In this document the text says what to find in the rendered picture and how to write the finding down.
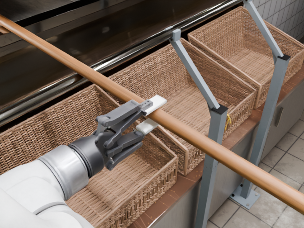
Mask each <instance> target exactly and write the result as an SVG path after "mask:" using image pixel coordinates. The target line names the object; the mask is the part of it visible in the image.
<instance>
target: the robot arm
mask: <svg viewBox="0 0 304 228"><path fill-rule="evenodd" d="M165 103H167V100H166V99H164V98H162V97H160V96H159V95H156V96H154V97H153V98H151V99H147V100H145V101H144V102H142V103H138V102H136V101H134V100H130V101H128V102H127V103H125V104H123V105H121V106H120V107H118V108H116V109H114V110H112V111H111V112H109V113H107V114H105V115H100V116H97V117H96V119H95V120H96V121H97V122H98V127H97V129H96V130H95V131H94V132H93V133H92V134H91V135H90V136H88V137H81V138H79V139H77V140H75V141H74V142H72V143H70V144H69V145H68V146H66V145H60V146H58V147H57V148H55V149H53V150H51V151H50V152H48V153H47V154H45V155H43V156H40V157H39V158H38V159H36V160H35V161H33V162H30V163H27V164H24V165H20V166H18V167H15V168H13V169H11V170H9V171H7V172H6V173H4V174H2V175H0V228H94V227H93V226H92V225H91V224H90V223H89V222H88V221H87V220H86V219H85V218H83V217H82V216H81V215H79V214H77V213H75V212H74V211H73V210H72V209H71V208H69V206H68V205H67V204H66V203H65V201H66V200H68V199H69V198H70V197H71V196H73V195H74V194H75V193H77V192H78V191H80V190H81V189H82V188H84V187H85V186H87V184H88V182H89V179H90V178H91V177H93V176H94V175H96V174H97V173H98V172H100V171H101V170H103V168H104V167H106V168H107V169H108V170H109V171H111V170H113V168H114V167H115V166H116V165H117V164H118V163H119V162H121V161H122V160H123V159H125V158H126V157H128V156H129V155H130V154H132V153H133V152H134V151H136V150H137V149H139V148H140V147H141V146H142V145H143V143H142V140H143V139H144V137H145V135H147V134H148V133H150V132H151V131H152V130H153V129H154V128H156V127H157V126H158V125H159V124H158V123H156V122H154V121H153V120H151V119H150V118H148V119H146V120H145V121H143V122H142V123H140V124H139V125H137V126H136V129H137V130H138V131H137V130H136V129H133V131H132V132H130V133H128V134H125V135H123V136H122V132H123V131H125V130H126V129H127V128H128V127H129V126H130V125H131V124H133V123H134V122H135V121H136V120H137V119H138V118H139V117H140V116H142V115H143V116H144V117H145V116H147V115H148V114H150V113H151V112H153V111H154V110H156V109H158V108H159V107H161V106H162V105H164V104H165ZM133 144H135V145H133Z"/></svg>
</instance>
